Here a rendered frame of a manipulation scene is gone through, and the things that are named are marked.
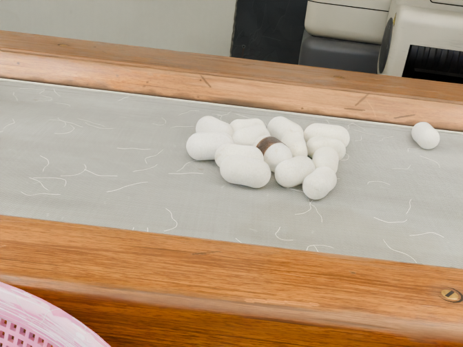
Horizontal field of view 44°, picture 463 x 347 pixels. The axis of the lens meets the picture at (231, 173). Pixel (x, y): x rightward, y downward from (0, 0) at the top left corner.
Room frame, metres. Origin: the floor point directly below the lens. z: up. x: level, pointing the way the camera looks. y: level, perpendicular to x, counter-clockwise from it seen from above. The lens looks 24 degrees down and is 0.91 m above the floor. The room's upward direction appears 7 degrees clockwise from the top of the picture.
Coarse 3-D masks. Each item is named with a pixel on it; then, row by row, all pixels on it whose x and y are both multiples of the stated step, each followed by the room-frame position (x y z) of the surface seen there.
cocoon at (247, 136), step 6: (252, 126) 0.43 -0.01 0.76; (258, 126) 0.43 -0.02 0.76; (234, 132) 0.42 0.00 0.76; (240, 132) 0.42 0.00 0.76; (246, 132) 0.42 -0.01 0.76; (252, 132) 0.42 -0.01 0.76; (258, 132) 0.42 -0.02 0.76; (264, 132) 0.43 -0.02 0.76; (234, 138) 0.42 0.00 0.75; (240, 138) 0.41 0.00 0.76; (246, 138) 0.41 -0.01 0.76; (252, 138) 0.42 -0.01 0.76; (240, 144) 0.41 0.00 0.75; (246, 144) 0.41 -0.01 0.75; (252, 144) 0.41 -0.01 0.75
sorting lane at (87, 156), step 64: (0, 128) 0.42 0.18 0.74; (64, 128) 0.43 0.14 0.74; (128, 128) 0.45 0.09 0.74; (192, 128) 0.47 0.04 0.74; (384, 128) 0.53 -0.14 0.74; (0, 192) 0.31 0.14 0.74; (64, 192) 0.32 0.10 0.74; (128, 192) 0.33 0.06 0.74; (192, 192) 0.34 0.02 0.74; (256, 192) 0.35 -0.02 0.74; (384, 192) 0.38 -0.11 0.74; (448, 192) 0.39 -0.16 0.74; (384, 256) 0.29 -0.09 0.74; (448, 256) 0.30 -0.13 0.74
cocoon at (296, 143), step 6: (294, 132) 0.43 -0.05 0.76; (282, 138) 0.43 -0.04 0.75; (288, 138) 0.42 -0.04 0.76; (294, 138) 0.42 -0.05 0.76; (300, 138) 0.42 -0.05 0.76; (288, 144) 0.41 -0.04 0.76; (294, 144) 0.41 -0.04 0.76; (300, 144) 0.41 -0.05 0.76; (294, 150) 0.40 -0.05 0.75; (300, 150) 0.40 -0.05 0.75; (306, 150) 0.41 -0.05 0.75; (294, 156) 0.40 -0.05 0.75
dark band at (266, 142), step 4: (268, 136) 0.41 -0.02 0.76; (272, 136) 0.41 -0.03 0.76; (260, 140) 0.40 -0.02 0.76; (264, 140) 0.40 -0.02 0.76; (268, 140) 0.40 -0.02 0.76; (272, 140) 0.40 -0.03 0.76; (276, 140) 0.40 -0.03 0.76; (260, 144) 0.40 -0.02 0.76; (264, 144) 0.40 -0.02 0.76; (268, 144) 0.39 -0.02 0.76; (272, 144) 0.39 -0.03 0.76; (284, 144) 0.40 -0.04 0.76; (260, 148) 0.40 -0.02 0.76; (264, 148) 0.39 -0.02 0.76; (264, 152) 0.39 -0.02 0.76
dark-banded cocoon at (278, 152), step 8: (264, 136) 0.41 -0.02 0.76; (256, 144) 0.40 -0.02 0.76; (280, 144) 0.39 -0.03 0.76; (272, 152) 0.39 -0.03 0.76; (280, 152) 0.39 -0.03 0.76; (288, 152) 0.39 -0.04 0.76; (264, 160) 0.39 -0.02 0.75; (272, 160) 0.38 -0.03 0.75; (280, 160) 0.38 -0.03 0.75; (272, 168) 0.38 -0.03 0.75
